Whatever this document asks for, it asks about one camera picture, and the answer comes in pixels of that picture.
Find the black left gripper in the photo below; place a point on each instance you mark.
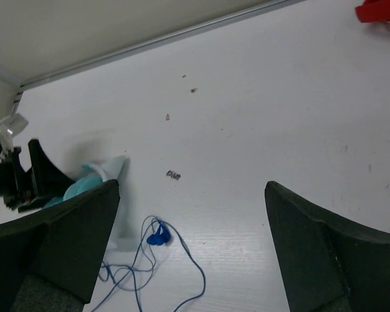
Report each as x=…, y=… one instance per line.
x=31, y=189

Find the red crumpled wrapper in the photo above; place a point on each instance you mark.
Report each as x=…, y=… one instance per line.
x=373, y=11

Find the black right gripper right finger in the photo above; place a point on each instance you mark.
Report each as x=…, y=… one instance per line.
x=327, y=262

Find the teal cat-ear headphones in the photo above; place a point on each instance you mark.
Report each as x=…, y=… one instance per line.
x=92, y=175

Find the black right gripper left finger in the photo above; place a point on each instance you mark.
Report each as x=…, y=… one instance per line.
x=50, y=259

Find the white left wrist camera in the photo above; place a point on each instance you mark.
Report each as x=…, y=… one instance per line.
x=10, y=127

